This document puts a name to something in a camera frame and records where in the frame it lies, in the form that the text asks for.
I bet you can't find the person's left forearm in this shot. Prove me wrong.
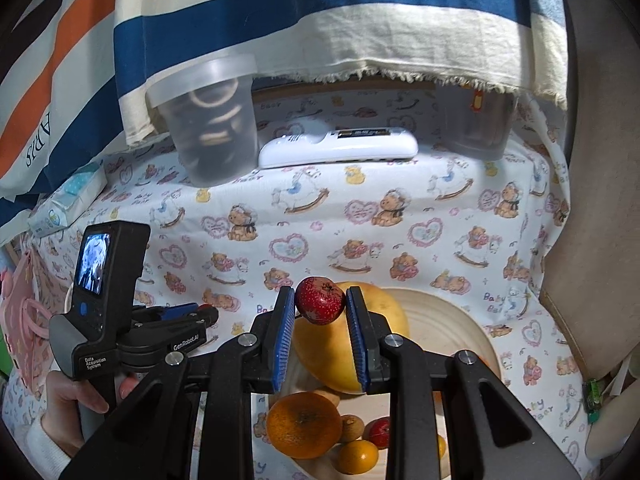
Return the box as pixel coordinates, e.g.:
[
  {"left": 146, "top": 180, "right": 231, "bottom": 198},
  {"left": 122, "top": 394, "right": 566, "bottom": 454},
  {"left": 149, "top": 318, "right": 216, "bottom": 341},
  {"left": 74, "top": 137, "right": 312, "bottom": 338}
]
[{"left": 22, "top": 412, "right": 81, "bottom": 480}]

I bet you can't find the cream plate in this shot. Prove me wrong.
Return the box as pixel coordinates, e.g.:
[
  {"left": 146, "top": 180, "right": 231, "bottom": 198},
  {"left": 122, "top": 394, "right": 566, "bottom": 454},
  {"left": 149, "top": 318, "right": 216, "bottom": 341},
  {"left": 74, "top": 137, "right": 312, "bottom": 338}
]
[{"left": 250, "top": 287, "right": 503, "bottom": 480}]

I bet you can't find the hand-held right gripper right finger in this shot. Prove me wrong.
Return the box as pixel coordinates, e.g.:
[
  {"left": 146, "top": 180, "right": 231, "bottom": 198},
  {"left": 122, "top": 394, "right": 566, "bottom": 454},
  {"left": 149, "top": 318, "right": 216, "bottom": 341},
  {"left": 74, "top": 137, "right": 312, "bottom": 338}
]
[{"left": 345, "top": 286, "right": 583, "bottom": 480}]

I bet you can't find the pink plastic bag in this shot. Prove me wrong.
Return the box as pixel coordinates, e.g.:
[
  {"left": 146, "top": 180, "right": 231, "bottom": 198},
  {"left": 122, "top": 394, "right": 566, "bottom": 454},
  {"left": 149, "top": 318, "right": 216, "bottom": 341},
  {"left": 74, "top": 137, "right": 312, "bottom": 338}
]
[{"left": 0, "top": 247, "right": 71, "bottom": 396}]

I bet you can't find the striped hanging cloth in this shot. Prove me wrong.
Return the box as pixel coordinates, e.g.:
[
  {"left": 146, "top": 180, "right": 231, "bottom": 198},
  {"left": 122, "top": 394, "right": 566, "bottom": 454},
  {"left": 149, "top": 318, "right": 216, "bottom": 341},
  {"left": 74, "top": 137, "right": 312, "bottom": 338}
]
[{"left": 0, "top": 0, "right": 571, "bottom": 241}]

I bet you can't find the clear lidded plastic container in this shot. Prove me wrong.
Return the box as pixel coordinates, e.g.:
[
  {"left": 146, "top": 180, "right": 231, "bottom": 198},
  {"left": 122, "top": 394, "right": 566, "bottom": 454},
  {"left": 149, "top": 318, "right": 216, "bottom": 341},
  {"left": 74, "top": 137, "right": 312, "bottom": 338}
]
[{"left": 147, "top": 53, "right": 260, "bottom": 187}]

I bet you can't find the yellow apple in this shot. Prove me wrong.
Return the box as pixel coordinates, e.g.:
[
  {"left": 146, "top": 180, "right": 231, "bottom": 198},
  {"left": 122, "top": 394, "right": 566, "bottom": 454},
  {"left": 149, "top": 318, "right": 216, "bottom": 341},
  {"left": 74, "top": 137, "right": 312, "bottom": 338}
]
[{"left": 292, "top": 282, "right": 411, "bottom": 395}]

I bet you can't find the small green object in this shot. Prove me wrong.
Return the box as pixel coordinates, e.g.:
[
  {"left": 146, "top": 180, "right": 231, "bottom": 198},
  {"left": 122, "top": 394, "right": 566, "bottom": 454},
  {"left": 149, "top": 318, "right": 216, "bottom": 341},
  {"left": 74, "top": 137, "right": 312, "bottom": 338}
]
[{"left": 582, "top": 379, "right": 601, "bottom": 423}]

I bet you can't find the person's left hand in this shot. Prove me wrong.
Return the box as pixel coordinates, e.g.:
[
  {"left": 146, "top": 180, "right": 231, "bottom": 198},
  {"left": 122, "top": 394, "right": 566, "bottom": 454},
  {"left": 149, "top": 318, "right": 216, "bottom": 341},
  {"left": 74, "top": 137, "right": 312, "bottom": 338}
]
[{"left": 42, "top": 369, "right": 141, "bottom": 443}]

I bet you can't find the baby wipes pack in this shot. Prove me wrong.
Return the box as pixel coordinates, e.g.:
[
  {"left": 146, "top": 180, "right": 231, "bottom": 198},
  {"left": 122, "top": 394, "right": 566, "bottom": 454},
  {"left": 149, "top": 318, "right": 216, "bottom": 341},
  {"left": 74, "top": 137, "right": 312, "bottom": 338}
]
[{"left": 27, "top": 161, "right": 108, "bottom": 238}]

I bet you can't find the white remote control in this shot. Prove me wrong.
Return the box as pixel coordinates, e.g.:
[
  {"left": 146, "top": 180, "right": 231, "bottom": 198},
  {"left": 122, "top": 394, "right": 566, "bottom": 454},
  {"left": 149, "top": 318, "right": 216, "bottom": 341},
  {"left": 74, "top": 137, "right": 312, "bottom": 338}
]
[{"left": 258, "top": 126, "right": 419, "bottom": 170}]

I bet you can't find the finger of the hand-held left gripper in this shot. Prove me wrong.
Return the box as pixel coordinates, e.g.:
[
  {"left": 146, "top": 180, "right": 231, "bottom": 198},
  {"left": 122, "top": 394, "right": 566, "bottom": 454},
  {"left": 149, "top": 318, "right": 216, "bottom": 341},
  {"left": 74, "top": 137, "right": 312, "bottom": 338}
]
[
  {"left": 131, "top": 303, "right": 200, "bottom": 324},
  {"left": 149, "top": 305, "right": 220, "bottom": 335}
]

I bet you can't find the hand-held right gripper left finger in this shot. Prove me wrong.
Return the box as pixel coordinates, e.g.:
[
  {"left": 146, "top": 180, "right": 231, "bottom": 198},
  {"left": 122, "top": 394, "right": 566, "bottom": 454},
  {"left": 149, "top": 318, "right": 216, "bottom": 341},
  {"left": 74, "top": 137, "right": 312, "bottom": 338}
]
[{"left": 59, "top": 286, "right": 297, "bottom": 480}]

